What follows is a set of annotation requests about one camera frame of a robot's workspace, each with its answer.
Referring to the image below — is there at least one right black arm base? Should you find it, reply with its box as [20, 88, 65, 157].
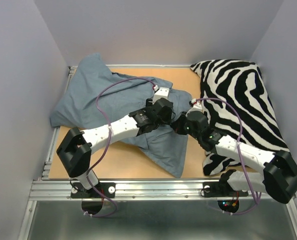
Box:
[199, 181, 249, 215]

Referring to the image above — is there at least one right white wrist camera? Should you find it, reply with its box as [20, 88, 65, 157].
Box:
[187, 98, 203, 113]

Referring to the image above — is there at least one grey-blue pillowcase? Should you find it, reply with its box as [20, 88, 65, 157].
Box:
[49, 53, 192, 178]

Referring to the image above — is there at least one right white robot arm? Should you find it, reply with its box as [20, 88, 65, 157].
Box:
[170, 110, 297, 204]

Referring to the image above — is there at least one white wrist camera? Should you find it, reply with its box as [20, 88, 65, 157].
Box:
[152, 87, 170, 102]
[187, 98, 203, 113]

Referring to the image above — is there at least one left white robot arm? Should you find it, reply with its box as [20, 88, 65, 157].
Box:
[56, 97, 173, 197]

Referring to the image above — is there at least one aluminium front rail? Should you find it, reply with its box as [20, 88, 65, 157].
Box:
[28, 178, 297, 201]

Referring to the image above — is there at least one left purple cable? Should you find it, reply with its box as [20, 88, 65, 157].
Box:
[87, 77, 118, 218]

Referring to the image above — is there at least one zebra print pillow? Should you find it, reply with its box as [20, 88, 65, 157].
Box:
[189, 58, 296, 177]

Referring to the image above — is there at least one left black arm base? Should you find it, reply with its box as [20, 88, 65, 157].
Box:
[70, 181, 116, 218]

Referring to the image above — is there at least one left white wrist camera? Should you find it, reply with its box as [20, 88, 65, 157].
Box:
[152, 87, 170, 102]

